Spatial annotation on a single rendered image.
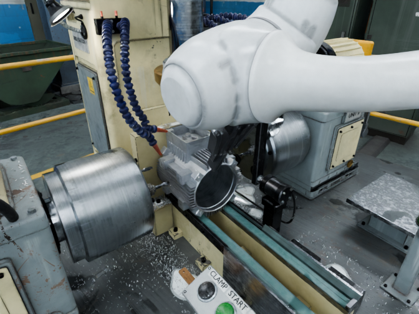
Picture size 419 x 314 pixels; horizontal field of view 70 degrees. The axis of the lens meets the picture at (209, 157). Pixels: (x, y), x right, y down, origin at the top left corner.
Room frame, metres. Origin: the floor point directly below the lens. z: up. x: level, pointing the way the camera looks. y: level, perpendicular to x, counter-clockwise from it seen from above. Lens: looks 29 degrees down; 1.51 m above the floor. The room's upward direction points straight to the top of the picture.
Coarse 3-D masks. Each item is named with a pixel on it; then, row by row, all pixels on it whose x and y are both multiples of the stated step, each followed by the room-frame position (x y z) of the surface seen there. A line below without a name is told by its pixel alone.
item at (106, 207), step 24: (72, 168) 0.58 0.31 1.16; (96, 168) 0.59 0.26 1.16; (120, 168) 0.60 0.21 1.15; (48, 192) 0.58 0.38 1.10; (72, 192) 0.52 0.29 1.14; (96, 192) 0.54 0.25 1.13; (120, 192) 0.55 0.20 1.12; (144, 192) 0.58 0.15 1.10; (72, 216) 0.49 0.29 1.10; (96, 216) 0.50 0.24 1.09; (120, 216) 0.53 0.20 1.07; (144, 216) 0.56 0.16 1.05; (72, 240) 0.47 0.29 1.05; (96, 240) 0.49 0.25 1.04; (120, 240) 0.52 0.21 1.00
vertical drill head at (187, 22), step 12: (168, 0) 0.80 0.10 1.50; (180, 0) 0.79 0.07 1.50; (192, 0) 0.79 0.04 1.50; (168, 12) 0.81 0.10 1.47; (180, 12) 0.79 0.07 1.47; (192, 12) 0.79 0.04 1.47; (168, 24) 0.81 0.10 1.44; (180, 24) 0.79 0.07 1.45; (192, 24) 0.79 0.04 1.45; (168, 36) 0.83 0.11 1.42; (180, 36) 0.79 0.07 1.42; (192, 36) 0.79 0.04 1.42; (156, 72) 0.79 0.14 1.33
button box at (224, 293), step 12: (204, 276) 0.37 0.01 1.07; (216, 276) 0.36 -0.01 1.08; (192, 288) 0.35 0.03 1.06; (216, 288) 0.34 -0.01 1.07; (228, 288) 0.33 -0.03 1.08; (192, 300) 0.33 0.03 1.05; (204, 300) 0.32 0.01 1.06; (216, 300) 0.32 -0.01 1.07; (228, 300) 0.32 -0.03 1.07; (240, 300) 0.31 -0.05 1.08; (204, 312) 0.31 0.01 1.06; (240, 312) 0.30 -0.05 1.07; (252, 312) 0.29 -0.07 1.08
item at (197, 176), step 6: (162, 150) 0.83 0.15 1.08; (168, 150) 0.83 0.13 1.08; (228, 162) 0.76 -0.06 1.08; (234, 162) 0.75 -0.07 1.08; (192, 174) 0.69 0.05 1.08; (198, 174) 0.68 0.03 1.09; (198, 180) 0.68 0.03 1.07; (234, 198) 0.76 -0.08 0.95; (192, 210) 0.69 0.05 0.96; (198, 210) 0.68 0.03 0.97
